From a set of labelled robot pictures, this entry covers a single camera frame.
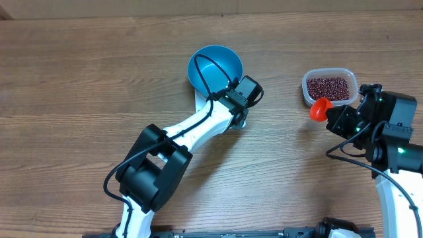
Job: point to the clear plastic container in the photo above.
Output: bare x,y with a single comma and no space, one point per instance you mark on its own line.
331,72

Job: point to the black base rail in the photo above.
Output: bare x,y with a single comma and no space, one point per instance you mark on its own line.
329,227

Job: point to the blue bowl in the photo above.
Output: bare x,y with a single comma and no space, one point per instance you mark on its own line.
218,64

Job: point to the white digital kitchen scale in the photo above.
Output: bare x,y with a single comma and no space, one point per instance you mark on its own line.
200,102

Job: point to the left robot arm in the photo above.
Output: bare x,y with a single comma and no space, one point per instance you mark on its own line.
156,163

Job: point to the red beans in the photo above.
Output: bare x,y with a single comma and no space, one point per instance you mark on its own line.
333,88

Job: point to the red measuring scoop blue handle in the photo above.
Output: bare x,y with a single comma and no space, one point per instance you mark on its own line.
319,109

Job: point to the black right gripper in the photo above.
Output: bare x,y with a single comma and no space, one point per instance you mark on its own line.
335,119

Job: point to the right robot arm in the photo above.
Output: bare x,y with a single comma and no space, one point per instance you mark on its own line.
381,127

